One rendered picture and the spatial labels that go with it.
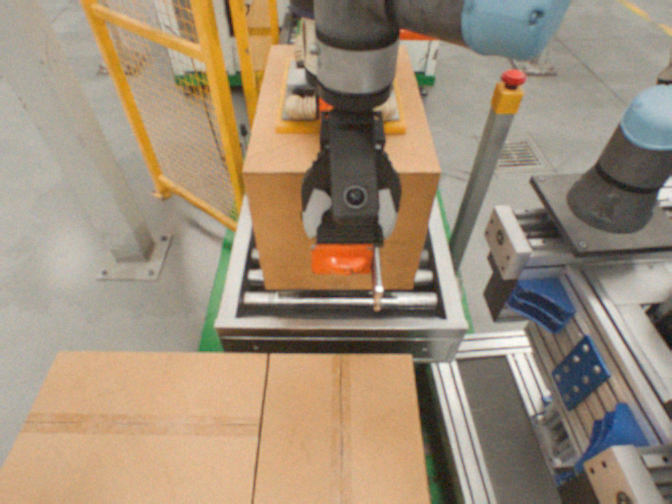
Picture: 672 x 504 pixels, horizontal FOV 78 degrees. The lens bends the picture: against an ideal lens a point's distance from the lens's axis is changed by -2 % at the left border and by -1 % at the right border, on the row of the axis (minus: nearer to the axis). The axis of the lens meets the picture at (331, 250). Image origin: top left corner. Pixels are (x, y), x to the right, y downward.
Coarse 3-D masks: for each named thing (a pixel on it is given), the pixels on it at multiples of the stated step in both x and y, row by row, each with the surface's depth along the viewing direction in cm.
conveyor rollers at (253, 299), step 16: (256, 256) 141; (256, 272) 135; (256, 304) 129; (272, 304) 129; (288, 304) 129; (304, 304) 129; (320, 304) 129; (336, 304) 129; (352, 304) 129; (368, 304) 129; (384, 304) 129; (400, 304) 129; (416, 304) 129; (432, 304) 129
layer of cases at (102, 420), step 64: (64, 384) 111; (128, 384) 111; (192, 384) 111; (256, 384) 111; (320, 384) 111; (384, 384) 111; (64, 448) 100; (128, 448) 100; (192, 448) 100; (256, 448) 101; (320, 448) 101; (384, 448) 101
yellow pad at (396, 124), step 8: (392, 96) 99; (400, 96) 100; (400, 104) 97; (400, 112) 95; (384, 120) 93; (392, 120) 93; (400, 120) 93; (384, 128) 91; (392, 128) 91; (400, 128) 91
